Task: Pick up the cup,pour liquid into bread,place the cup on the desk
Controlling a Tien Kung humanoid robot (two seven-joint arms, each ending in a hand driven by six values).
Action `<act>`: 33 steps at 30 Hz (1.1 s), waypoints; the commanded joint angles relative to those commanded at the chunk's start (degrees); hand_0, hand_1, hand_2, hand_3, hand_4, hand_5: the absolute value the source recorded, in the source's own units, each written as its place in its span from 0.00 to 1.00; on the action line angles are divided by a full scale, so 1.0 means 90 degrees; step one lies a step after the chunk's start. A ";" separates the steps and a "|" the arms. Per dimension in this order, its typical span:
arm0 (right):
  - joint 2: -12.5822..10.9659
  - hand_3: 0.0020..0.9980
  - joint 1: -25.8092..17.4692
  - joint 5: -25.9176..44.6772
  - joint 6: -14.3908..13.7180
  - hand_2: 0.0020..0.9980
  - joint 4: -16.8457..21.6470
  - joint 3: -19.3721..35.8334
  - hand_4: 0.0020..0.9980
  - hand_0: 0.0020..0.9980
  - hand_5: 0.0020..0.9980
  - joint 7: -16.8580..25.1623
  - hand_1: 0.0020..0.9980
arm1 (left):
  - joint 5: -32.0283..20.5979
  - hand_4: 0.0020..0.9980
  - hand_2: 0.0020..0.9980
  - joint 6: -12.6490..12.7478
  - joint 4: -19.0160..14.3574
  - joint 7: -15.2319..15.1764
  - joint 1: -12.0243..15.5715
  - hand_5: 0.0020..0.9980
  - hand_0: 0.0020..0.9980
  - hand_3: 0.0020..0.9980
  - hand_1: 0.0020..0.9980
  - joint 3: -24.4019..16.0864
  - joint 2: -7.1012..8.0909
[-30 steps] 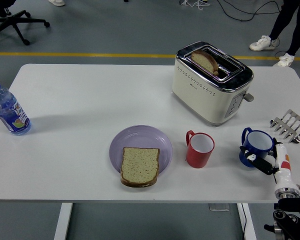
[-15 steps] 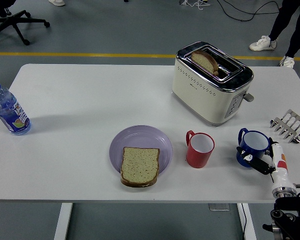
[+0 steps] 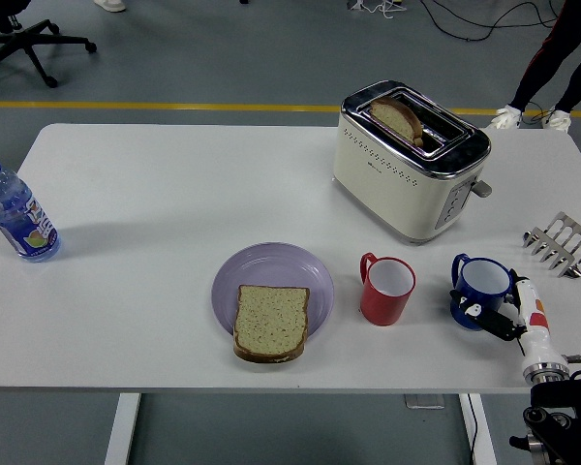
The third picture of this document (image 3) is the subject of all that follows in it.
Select flat bread slice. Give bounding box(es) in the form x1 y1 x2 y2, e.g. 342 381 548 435
232 284 311 364

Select black office chair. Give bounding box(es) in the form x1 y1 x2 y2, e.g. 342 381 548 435
0 0 98 89

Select white floor cables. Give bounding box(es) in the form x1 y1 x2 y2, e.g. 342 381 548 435
347 0 408 20

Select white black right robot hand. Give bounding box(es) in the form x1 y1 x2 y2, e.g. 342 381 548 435
447 268 558 372

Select person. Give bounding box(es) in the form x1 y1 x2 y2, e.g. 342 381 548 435
483 0 581 133

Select blue enamel cup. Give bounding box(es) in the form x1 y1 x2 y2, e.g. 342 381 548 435
448 253 513 332

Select metal toast rack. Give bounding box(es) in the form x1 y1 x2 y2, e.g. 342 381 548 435
521 210 581 279

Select cream chrome toaster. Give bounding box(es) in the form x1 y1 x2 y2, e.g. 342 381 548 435
332 79 493 246

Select upright bread slice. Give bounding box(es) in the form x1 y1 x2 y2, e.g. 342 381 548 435
369 97 424 148

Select black floor cable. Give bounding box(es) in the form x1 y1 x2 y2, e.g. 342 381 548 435
418 0 561 42

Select black cable under table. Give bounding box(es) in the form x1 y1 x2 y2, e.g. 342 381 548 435
464 394 480 465

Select purple plate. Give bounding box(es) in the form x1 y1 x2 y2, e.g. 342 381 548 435
210 241 335 340

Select blue-capped water bottle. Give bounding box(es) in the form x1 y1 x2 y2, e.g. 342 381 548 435
0 152 62 264

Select clear bracket under table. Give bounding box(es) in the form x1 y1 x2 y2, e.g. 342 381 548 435
404 394 446 411

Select red enamel cup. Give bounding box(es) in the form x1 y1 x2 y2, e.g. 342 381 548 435
358 251 416 326

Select white table leg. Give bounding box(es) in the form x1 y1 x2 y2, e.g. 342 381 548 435
104 392 142 465
458 392 498 465

